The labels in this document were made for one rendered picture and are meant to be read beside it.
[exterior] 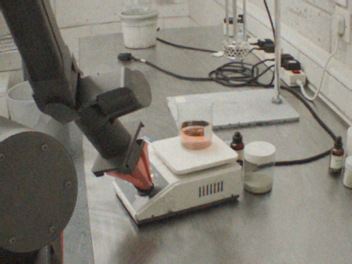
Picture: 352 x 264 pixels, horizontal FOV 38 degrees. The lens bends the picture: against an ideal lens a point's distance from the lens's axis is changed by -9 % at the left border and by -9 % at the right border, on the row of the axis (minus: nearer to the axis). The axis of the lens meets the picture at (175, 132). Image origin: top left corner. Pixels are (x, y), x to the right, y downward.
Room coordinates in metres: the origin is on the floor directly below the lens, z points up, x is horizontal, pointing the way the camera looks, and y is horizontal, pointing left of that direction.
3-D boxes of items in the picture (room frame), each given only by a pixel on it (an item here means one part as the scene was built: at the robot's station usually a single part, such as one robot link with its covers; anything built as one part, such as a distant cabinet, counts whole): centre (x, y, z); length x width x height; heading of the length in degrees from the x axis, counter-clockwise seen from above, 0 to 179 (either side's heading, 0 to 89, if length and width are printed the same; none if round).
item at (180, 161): (0.86, -0.03, 0.83); 0.12 x 0.12 x 0.01; 23
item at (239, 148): (0.97, -0.12, 0.78); 0.03 x 0.03 x 0.07
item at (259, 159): (0.87, -0.15, 0.79); 0.06 x 0.06 x 0.08
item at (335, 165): (0.91, -0.33, 0.79); 0.03 x 0.03 x 0.08
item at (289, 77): (1.59, -0.32, 0.77); 0.40 x 0.06 x 0.04; 10
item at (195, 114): (0.88, -0.03, 0.88); 0.07 x 0.06 x 0.08; 84
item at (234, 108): (1.24, -0.14, 0.76); 0.30 x 0.20 x 0.01; 100
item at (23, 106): (2.36, 0.65, 0.22); 0.33 x 0.33 x 0.41
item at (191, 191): (0.85, -0.01, 0.79); 0.22 x 0.13 x 0.08; 113
